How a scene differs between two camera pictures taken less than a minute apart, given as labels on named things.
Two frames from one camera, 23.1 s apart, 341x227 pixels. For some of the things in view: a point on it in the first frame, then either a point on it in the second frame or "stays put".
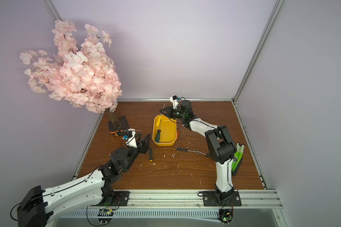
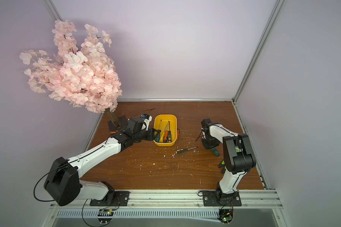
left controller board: x=105 y=215 stays put
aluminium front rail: x=255 y=199 stays put
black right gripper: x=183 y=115 -> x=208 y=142
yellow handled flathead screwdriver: x=159 y=119 -> x=162 y=137
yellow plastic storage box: x=168 y=128 stays put
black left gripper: x=145 y=147 -> x=151 y=135
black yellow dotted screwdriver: x=150 y=154 -> x=169 y=137
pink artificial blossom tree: x=85 y=76 stays put
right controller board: x=226 y=214 stays put
